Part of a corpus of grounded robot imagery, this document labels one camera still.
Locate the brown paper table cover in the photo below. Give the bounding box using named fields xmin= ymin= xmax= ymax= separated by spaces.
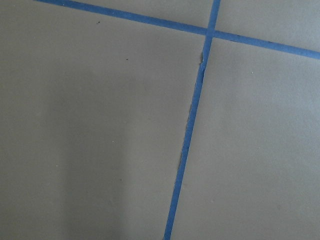
xmin=0 ymin=0 xmax=320 ymax=240

